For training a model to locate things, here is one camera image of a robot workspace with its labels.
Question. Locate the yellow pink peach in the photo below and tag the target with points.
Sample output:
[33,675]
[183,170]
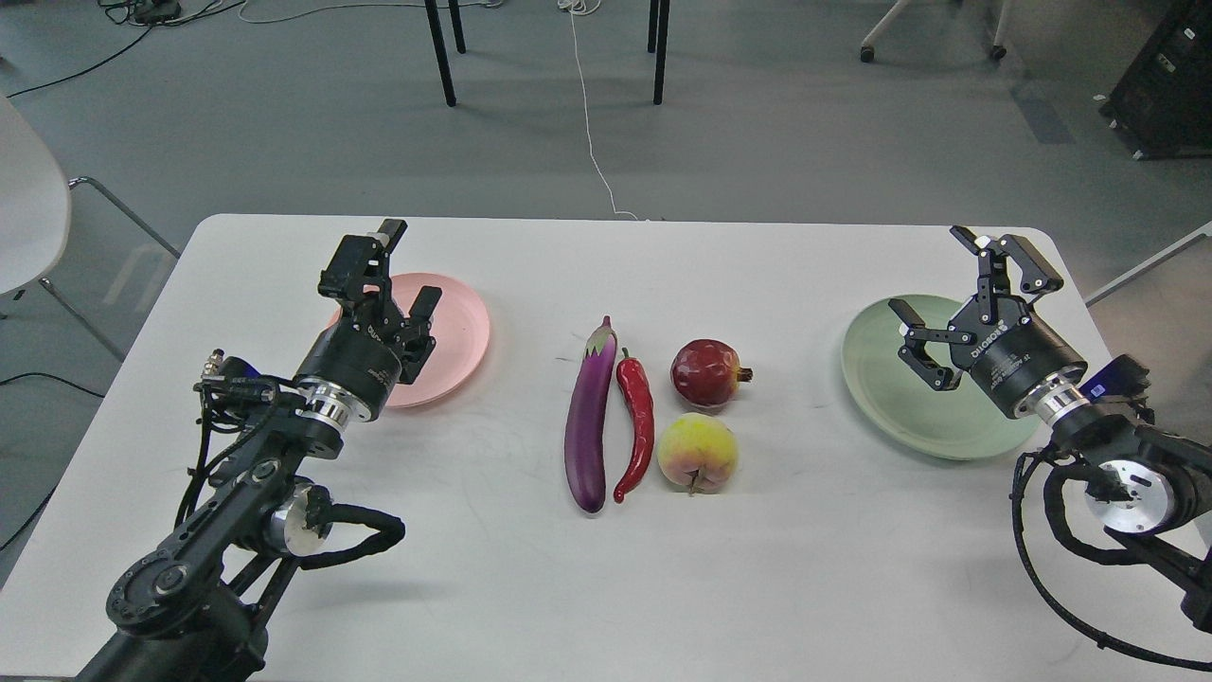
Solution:
[698,453]

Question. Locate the green plate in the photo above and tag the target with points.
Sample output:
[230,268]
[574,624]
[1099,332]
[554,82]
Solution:
[959,425]

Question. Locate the pink plate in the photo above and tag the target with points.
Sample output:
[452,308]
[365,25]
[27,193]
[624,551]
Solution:
[461,327]

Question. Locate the black equipment cabinet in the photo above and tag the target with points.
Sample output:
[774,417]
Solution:
[1161,106]

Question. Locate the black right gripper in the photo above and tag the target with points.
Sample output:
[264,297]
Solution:
[999,341]

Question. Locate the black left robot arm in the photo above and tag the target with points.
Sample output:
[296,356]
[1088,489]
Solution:
[197,607]

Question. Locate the white chair left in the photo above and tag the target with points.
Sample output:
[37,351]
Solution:
[36,216]

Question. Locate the red pomegranate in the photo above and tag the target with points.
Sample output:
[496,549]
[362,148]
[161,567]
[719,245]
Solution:
[708,373]

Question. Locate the purple eggplant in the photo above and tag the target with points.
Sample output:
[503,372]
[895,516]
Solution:
[583,430]

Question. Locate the black table legs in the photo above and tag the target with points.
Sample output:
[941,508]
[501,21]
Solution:
[658,32]

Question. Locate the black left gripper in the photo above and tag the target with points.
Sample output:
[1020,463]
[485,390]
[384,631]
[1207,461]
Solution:
[354,364]

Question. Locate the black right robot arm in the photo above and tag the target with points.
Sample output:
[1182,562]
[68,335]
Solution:
[1116,482]

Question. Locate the red chili pepper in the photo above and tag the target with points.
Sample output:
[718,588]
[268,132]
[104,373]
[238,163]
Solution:
[634,384]

